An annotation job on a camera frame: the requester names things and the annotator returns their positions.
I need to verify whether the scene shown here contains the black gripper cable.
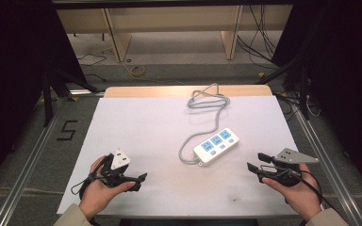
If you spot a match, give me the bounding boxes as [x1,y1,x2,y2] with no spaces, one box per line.
[71,153,111,196]
[290,169,338,213]

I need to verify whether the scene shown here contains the grey power strip cable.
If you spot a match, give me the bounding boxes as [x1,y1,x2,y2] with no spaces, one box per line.
[177,82,231,165]

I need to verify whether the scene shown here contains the black floor cable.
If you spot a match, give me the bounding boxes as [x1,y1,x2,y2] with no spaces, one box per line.
[75,52,108,83]

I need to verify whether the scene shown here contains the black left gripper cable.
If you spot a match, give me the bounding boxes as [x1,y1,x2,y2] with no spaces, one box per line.
[71,153,111,196]

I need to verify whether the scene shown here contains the person's right hand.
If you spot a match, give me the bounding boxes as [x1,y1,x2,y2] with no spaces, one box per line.
[261,163,323,221]

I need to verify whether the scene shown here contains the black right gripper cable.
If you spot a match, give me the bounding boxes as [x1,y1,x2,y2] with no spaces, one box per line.
[290,169,338,213]

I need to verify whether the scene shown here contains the white table sheet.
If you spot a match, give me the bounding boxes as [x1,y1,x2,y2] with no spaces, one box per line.
[56,94,300,218]

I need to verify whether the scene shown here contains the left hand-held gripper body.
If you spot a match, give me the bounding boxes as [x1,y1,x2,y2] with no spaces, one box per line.
[100,149,140,189]

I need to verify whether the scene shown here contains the white floor cable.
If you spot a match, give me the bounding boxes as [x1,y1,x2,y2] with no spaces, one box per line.
[93,46,187,87]

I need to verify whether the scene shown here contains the bundle of black cables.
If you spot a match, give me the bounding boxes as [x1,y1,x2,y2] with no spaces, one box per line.
[236,4,279,71]

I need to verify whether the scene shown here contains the yellow tape roll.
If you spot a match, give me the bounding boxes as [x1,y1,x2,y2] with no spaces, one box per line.
[129,64,146,78]

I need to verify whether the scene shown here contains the wooden shelf furniture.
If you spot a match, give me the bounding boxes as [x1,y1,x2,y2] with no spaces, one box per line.
[56,4,294,63]

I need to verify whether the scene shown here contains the short aluminium rail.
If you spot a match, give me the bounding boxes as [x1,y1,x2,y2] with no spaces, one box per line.
[68,89,107,97]

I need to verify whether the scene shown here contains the white power strip blue sockets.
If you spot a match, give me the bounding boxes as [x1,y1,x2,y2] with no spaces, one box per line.
[192,127,240,167]

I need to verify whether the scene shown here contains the black metal stand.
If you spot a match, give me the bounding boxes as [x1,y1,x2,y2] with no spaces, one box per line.
[41,67,99,128]
[256,57,311,121]

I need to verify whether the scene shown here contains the black curtain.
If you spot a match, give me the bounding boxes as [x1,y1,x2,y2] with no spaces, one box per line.
[271,0,362,190]
[0,0,88,196]

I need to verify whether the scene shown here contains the person's left hand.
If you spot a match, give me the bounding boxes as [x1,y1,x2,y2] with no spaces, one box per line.
[78,155,137,221]

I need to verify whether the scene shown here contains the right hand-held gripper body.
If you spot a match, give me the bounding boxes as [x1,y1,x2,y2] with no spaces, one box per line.
[258,147,321,188]

